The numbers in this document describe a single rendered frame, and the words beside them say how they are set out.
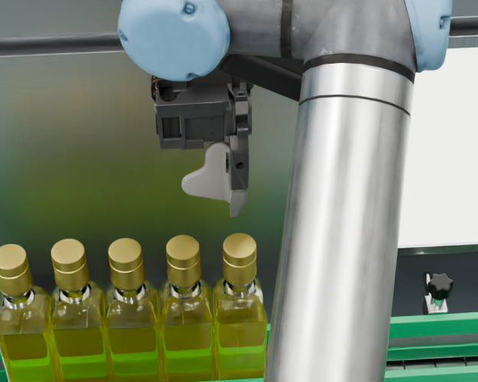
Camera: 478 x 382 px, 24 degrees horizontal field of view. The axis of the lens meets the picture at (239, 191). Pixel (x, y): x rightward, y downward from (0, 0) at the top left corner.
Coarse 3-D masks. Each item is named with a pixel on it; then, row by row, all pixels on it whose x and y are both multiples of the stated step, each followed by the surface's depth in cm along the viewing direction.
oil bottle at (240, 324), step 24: (216, 288) 118; (264, 288) 119; (216, 312) 117; (240, 312) 116; (264, 312) 117; (216, 336) 119; (240, 336) 119; (264, 336) 119; (216, 360) 122; (240, 360) 122; (264, 360) 123
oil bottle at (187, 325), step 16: (160, 288) 118; (208, 288) 118; (160, 304) 117; (176, 304) 116; (192, 304) 116; (208, 304) 116; (160, 320) 117; (176, 320) 116; (192, 320) 116; (208, 320) 117; (176, 336) 118; (192, 336) 118; (208, 336) 118; (176, 352) 120; (192, 352) 120; (208, 352) 121; (176, 368) 122; (192, 368) 123; (208, 368) 123
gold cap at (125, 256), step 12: (120, 240) 112; (132, 240) 112; (108, 252) 111; (120, 252) 111; (132, 252) 111; (120, 264) 110; (132, 264) 111; (120, 276) 112; (132, 276) 112; (144, 276) 114; (120, 288) 113; (132, 288) 113
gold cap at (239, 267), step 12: (228, 240) 112; (240, 240) 112; (252, 240) 112; (228, 252) 111; (240, 252) 111; (252, 252) 111; (228, 264) 112; (240, 264) 111; (252, 264) 112; (228, 276) 113; (240, 276) 113; (252, 276) 114
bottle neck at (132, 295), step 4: (116, 288) 115; (136, 288) 114; (140, 288) 115; (116, 292) 115; (120, 292) 114; (124, 292) 114; (128, 292) 114; (132, 292) 114; (136, 292) 114; (140, 292) 115; (120, 296) 115; (124, 296) 115; (128, 296) 115; (132, 296) 115; (136, 296) 115; (140, 296) 116; (124, 300) 115; (128, 300) 115; (132, 300) 115; (136, 300) 115
